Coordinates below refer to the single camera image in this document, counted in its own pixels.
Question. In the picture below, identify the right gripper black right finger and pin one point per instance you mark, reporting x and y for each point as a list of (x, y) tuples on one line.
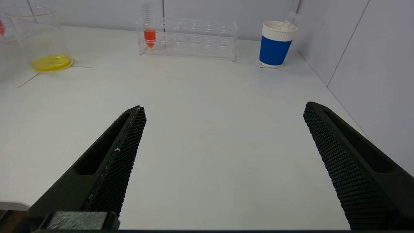
[(355, 181)]

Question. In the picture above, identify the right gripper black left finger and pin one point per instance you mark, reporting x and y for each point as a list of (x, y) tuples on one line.
[(97, 187)]

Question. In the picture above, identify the test tube with yellow pigment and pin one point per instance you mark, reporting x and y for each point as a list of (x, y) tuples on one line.
[(291, 19)]

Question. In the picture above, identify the test tube with red pigment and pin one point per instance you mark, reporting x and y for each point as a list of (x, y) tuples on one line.
[(1, 28), (149, 37)]

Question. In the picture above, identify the clear glass beaker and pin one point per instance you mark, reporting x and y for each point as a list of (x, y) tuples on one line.
[(51, 61)]

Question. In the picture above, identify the clear plastic test tube rack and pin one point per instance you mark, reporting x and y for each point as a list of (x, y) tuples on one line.
[(194, 40)]

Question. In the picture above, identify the blue and white paper cup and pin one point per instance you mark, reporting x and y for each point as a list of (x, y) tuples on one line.
[(275, 50)]

